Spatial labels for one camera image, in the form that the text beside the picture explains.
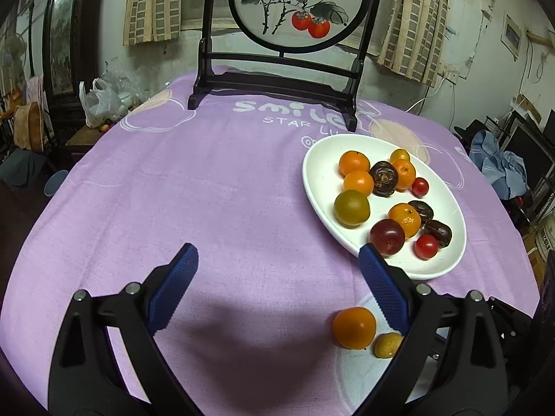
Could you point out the small yellow-green fruit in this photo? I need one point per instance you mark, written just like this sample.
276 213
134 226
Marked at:
388 345

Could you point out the small orange mandarin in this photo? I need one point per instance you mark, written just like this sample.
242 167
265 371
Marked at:
399 156

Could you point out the woven brown basket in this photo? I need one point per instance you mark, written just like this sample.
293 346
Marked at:
28 128

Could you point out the black monitor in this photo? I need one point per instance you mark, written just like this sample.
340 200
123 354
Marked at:
527 149

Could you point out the large dark brown wrinkled fruit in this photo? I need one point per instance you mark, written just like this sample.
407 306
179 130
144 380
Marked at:
383 177

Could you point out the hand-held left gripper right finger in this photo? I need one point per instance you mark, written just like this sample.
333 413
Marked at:
383 286

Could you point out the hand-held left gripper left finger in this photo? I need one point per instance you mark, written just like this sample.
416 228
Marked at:
171 290

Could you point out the red cherry tomato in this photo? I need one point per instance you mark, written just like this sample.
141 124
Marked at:
425 246
419 186

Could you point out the green-orange mandarin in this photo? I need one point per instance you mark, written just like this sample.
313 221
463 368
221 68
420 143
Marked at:
351 208

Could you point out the dark wood framed painting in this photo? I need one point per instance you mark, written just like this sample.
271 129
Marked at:
65 30

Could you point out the purple printed tablecloth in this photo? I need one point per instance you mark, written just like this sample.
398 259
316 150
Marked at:
217 203

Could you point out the black hat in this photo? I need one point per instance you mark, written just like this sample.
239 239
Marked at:
468 132

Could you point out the white oval plate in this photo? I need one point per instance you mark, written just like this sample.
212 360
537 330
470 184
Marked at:
321 173

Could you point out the blue bowl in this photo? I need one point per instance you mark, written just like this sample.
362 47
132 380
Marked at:
55 183

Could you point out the white wall power strip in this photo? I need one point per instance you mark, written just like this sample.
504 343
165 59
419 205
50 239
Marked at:
448 73

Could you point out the standing fan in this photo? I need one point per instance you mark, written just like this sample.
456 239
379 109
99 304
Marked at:
12 54

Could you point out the white wall electrical box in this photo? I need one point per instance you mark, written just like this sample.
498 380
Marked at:
511 34

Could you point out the white plastic bucket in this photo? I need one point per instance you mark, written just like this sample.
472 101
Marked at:
545 242

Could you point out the white plastic bag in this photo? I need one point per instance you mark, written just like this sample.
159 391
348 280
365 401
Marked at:
102 104

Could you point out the blue cloth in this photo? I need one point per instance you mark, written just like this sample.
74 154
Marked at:
498 164

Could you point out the dark red plum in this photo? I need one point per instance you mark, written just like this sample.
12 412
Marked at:
387 237

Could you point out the beige checked curtain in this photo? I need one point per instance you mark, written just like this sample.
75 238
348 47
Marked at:
412 26
151 4

